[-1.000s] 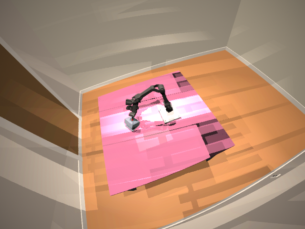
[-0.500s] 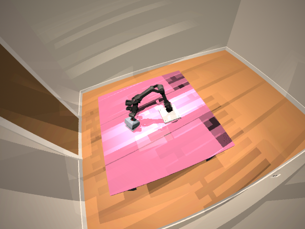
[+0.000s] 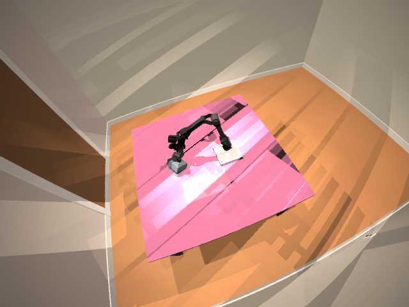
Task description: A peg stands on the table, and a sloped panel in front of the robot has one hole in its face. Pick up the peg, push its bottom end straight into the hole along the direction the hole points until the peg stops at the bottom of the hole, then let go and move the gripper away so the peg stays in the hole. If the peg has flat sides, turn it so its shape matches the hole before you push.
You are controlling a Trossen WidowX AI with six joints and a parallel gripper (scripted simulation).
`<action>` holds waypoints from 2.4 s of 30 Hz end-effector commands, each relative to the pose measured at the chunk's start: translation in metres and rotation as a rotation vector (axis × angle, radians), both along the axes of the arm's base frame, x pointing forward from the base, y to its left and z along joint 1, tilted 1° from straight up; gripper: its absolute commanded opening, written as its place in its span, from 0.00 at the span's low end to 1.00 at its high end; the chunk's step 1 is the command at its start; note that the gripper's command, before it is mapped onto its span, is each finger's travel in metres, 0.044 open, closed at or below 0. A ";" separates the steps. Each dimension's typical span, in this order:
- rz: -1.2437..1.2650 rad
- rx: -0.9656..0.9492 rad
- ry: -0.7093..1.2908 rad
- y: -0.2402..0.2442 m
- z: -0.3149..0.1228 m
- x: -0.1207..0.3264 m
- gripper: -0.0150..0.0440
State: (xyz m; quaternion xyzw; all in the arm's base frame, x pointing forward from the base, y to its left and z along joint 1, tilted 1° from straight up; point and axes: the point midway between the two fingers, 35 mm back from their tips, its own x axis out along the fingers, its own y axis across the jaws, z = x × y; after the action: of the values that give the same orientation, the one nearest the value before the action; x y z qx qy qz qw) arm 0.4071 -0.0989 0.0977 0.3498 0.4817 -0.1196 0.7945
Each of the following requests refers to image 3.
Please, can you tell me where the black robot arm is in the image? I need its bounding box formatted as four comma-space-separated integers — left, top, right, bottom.
168, 113, 232, 151

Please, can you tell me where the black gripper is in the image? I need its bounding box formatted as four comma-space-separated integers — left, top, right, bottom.
172, 143, 186, 160

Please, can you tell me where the dark grey sloped panel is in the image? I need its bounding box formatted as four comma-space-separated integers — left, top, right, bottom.
167, 157, 187, 177

